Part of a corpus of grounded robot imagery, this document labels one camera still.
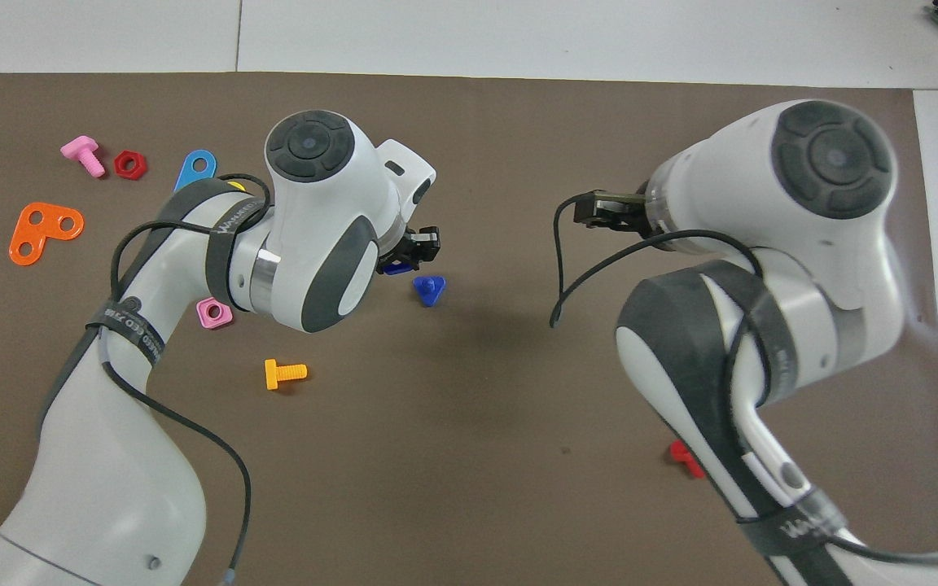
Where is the pink plastic screw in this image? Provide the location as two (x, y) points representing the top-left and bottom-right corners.
(60, 135), (107, 178)

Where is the brown table mat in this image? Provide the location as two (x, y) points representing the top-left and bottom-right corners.
(0, 72), (938, 586)

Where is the red plastic screw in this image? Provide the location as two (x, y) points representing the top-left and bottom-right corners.
(668, 440), (706, 479)

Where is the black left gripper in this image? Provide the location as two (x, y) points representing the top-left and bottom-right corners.
(377, 226), (443, 274)

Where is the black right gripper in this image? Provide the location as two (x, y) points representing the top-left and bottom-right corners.
(595, 191), (653, 238)

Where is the orange heart-shaped plastic plate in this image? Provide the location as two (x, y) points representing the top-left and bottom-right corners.
(9, 202), (85, 267)

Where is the orange plastic screw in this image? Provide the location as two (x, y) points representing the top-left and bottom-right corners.
(264, 358), (309, 391)

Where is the blue two-hole plastic strip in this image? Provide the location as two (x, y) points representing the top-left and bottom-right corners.
(173, 149), (218, 194)

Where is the blue triangle-head plastic screw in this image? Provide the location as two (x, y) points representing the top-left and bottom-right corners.
(412, 275), (447, 308)

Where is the pink square plastic nut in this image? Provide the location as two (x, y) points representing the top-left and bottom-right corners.
(195, 297), (235, 330)

